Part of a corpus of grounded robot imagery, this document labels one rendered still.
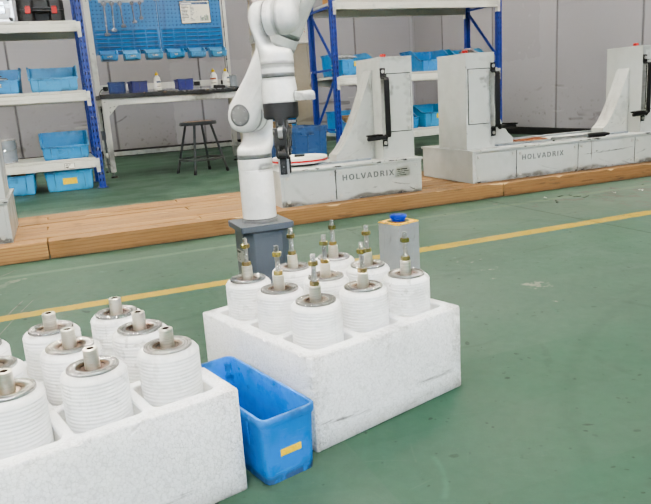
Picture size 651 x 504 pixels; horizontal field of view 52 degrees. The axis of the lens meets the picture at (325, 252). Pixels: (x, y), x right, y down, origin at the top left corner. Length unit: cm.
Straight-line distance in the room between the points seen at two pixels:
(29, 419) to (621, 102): 426
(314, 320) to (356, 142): 255
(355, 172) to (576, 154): 146
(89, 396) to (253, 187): 90
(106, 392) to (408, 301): 62
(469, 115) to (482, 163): 28
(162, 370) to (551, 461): 66
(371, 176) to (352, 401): 241
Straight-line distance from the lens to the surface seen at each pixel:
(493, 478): 117
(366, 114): 371
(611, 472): 122
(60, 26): 584
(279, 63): 141
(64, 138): 632
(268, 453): 114
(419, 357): 135
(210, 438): 109
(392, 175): 361
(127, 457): 104
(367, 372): 126
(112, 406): 104
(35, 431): 102
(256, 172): 176
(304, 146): 587
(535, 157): 413
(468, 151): 389
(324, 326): 121
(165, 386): 107
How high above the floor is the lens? 62
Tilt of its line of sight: 13 degrees down
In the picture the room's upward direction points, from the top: 4 degrees counter-clockwise
